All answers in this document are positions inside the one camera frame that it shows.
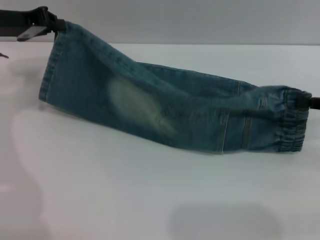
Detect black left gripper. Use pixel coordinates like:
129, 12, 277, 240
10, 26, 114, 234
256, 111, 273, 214
0, 6, 67, 38

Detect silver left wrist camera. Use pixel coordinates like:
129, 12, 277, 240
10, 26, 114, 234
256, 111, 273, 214
16, 25, 48, 42

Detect blue denim shorts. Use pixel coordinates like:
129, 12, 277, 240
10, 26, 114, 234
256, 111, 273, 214
37, 21, 313, 154

